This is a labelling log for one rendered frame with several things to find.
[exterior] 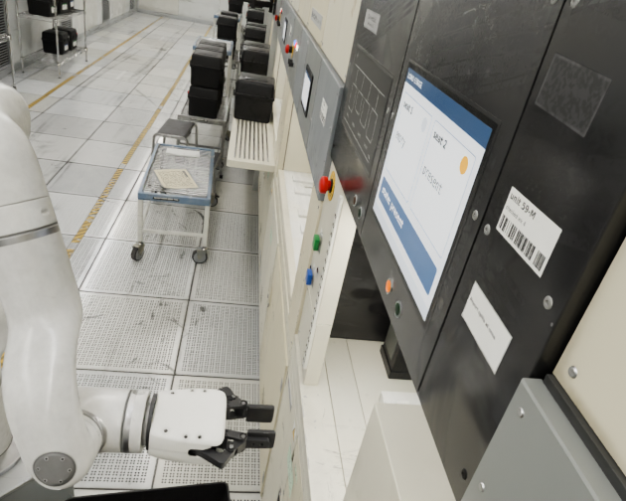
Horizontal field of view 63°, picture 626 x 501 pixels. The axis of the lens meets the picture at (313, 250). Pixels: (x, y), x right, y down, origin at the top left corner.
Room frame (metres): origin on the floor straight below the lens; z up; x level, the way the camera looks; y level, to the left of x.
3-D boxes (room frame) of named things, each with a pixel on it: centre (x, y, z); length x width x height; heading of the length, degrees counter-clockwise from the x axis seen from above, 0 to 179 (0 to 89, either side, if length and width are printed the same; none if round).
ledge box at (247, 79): (3.49, 0.60, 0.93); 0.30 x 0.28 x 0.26; 8
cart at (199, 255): (3.13, 0.95, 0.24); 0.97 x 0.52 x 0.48; 14
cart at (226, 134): (4.79, 1.26, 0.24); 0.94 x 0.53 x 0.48; 11
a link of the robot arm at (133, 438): (0.49, 0.19, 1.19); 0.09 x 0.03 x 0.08; 11
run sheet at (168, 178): (2.95, 0.94, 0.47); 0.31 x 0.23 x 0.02; 33
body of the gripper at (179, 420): (0.50, 0.13, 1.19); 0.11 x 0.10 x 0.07; 101
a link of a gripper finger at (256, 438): (0.48, 0.03, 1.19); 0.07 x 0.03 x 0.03; 101
